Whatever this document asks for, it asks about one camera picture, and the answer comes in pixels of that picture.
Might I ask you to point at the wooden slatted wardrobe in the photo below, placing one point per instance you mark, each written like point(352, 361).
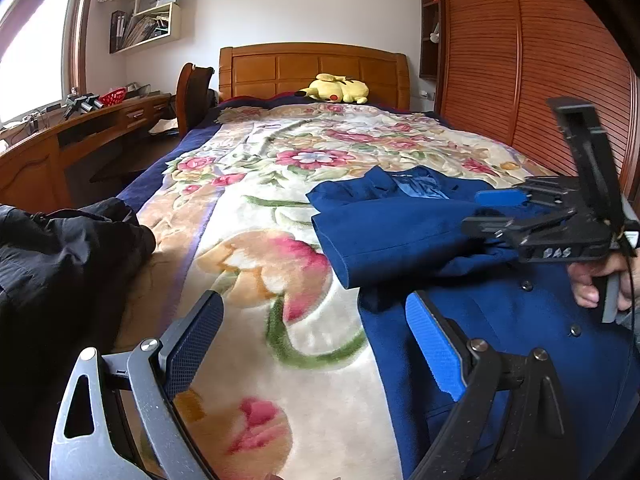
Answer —
point(525, 60)

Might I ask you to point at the white figurine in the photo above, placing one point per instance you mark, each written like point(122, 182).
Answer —
point(435, 35)

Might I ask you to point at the red basket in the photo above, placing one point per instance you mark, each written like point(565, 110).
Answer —
point(113, 95)

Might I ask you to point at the wooden bed headboard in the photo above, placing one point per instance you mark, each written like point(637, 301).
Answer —
point(280, 70)

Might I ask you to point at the window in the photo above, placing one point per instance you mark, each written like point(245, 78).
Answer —
point(30, 60)

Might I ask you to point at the yellow plush toy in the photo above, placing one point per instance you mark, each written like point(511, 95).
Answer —
point(340, 87)

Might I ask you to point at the wooden desk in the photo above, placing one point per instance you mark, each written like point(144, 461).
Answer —
point(35, 160)

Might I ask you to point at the black jacket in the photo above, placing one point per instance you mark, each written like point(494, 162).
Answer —
point(60, 270)

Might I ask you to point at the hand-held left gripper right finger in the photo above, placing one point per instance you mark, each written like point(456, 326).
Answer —
point(435, 345)

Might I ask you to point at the row of books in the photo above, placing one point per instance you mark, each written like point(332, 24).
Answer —
point(140, 30)

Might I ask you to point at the blue coat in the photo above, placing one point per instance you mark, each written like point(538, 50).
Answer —
point(400, 240)

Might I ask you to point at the wooden open shelf niche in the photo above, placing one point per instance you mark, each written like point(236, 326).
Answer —
point(429, 60)

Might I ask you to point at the person's right hand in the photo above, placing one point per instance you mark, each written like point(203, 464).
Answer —
point(589, 282)

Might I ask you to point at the wooden chair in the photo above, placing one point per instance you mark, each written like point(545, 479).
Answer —
point(192, 92)

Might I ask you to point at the white wall shelf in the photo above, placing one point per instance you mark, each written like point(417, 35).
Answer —
point(175, 22)

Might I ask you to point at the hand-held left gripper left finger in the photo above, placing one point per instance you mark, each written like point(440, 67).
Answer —
point(195, 345)

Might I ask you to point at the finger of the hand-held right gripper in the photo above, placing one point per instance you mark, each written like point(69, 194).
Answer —
point(500, 198)
point(500, 226)

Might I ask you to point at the papers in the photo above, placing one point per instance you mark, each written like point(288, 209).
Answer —
point(162, 126)

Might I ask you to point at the floral blanket bed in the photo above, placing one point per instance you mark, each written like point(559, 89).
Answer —
point(310, 380)

